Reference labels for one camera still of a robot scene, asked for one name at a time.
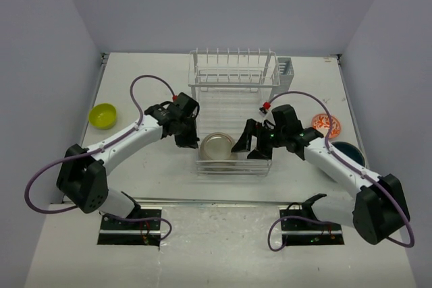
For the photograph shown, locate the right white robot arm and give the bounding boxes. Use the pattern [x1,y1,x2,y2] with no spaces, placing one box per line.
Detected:
[232,105,410,245]

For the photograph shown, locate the white wire dish rack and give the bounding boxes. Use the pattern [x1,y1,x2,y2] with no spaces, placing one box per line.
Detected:
[188,49,280,175]

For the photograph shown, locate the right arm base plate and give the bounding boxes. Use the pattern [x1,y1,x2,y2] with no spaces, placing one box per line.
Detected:
[281,219,344,246]

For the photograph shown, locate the white orange patterned bowl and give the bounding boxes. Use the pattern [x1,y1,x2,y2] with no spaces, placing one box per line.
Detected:
[311,113,342,139]

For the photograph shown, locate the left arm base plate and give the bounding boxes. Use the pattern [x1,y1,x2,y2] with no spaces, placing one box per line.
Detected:
[97,217,161,247]

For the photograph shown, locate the beige bowl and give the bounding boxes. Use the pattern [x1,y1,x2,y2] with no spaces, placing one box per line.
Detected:
[199,132,238,172]

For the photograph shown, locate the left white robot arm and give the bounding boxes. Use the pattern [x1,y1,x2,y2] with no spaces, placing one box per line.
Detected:
[56,92,200,229]

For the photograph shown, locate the dark green bowl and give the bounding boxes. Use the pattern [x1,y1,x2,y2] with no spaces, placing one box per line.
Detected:
[332,141,366,167]

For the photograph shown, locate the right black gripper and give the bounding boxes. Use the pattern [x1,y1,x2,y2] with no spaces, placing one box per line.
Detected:
[232,119,288,161]

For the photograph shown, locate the grey cutlery holder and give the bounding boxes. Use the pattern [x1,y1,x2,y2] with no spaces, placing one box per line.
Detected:
[278,57,294,92]

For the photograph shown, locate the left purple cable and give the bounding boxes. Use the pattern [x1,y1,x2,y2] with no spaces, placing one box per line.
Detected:
[25,74,178,243]

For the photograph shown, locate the yellow bowl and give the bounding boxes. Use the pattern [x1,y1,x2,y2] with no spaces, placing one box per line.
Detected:
[88,103,117,130]

